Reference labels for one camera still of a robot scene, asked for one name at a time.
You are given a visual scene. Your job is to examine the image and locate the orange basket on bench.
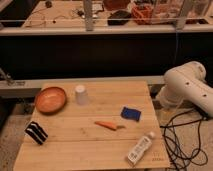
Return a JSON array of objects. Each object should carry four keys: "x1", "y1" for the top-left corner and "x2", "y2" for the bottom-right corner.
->
[{"x1": 131, "y1": 6, "x2": 152, "y2": 25}]

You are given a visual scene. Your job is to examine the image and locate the orange wooden bowl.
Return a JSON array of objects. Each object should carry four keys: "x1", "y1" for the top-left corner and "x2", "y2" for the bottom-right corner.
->
[{"x1": 35, "y1": 87, "x2": 67, "y2": 114}]

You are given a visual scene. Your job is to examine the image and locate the grey metal post right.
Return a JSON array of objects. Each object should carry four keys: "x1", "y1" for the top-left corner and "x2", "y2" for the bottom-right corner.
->
[{"x1": 175, "y1": 0, "x2": 193, "y2": 30}]

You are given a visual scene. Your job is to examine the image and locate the blue sponge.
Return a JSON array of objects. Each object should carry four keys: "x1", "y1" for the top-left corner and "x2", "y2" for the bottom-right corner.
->
[{"x1": 121, "y1": 107, "x2": 141, "y2": 121}]

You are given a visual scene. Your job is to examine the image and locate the grey metal post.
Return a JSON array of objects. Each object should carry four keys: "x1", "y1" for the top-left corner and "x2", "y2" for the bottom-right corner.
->
[
  {"x1": 175, "y1": 0, "x2": 193, "y2": 30},
  {"x1": 83, "y1": 0, "x2": 93, "y2": 31}
]

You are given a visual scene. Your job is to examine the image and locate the black pouch on bench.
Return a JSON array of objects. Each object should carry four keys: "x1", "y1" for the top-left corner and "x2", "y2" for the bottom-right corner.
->
[{"x1": 107, "y1": 10, "x2": 131, "y2": 26}]

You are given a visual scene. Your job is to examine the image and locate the orange carrot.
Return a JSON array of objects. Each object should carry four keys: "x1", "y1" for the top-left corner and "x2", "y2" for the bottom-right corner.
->
[{"x1": 94, "y1": 121, "x2": 126, "y2": 131}]

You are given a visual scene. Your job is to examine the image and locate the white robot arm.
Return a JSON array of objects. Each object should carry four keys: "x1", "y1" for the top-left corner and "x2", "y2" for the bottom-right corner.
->
[{"x1": 156, "y1": 61, "x2": 213, "y2": 117}]

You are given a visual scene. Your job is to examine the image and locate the metal clamp at left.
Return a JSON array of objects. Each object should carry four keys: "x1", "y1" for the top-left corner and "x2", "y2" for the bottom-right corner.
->
[{"x1": 0, "y1": 67, "x2": 25, "y2": 86}]

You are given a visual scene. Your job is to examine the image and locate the black cables on floor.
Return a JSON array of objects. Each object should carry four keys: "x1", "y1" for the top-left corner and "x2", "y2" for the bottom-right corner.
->
[{"x1": 159, "y1": 109, "x2": 209, "y2": 171}]

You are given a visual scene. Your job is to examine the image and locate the black white striped eraser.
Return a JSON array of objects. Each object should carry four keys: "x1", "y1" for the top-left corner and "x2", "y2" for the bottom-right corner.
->
[{"x1": 25, "y1": 121, "x2": 48, "y2": 145}]

